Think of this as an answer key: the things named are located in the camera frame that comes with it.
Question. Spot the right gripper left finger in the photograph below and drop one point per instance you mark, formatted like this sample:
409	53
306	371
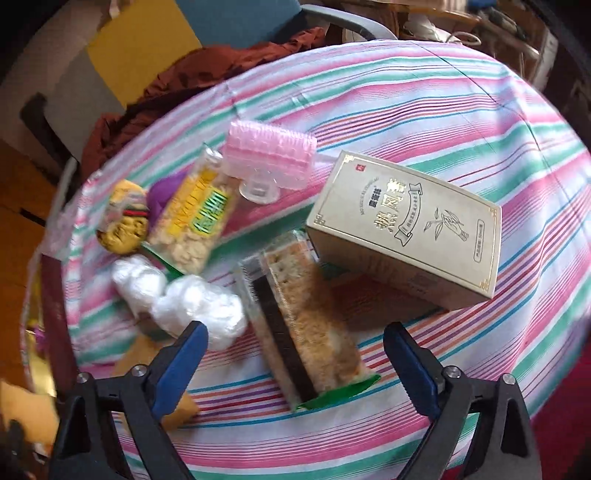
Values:
87	445

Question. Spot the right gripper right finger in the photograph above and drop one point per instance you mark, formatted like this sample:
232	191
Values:
503	445

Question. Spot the white plastic bag bundle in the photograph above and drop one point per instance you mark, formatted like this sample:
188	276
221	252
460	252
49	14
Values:
138	282

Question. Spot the yellow patterned cloth ball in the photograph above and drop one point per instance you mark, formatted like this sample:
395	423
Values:
125	220

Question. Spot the yellow green snack packet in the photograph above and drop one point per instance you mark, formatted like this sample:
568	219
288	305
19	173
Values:
191	223

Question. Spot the beige medicine box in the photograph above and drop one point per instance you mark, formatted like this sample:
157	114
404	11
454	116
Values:
409	230

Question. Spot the sesame cracker packet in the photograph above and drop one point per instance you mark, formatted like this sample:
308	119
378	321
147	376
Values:
305	340

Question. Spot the purple plastic bag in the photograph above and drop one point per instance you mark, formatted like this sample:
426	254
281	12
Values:
160	193

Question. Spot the pink hair roller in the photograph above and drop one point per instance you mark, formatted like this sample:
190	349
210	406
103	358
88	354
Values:
268	159

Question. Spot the red pillow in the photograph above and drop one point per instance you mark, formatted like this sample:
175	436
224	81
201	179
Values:
562	427

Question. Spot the gold box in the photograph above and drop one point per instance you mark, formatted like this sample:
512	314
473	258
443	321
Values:
46	348

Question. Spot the wooden wardrobe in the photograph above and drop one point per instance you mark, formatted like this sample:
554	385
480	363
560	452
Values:
26	198

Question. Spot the striped bed sheet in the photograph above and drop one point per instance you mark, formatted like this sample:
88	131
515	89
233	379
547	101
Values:
444	110

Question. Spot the rust red jacket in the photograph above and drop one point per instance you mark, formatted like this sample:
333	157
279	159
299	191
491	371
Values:
192	74

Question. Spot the grey yellow blue chair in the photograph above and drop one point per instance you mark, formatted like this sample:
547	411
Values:
84	63

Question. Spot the wooden desk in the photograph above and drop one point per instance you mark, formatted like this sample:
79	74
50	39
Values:
509	31

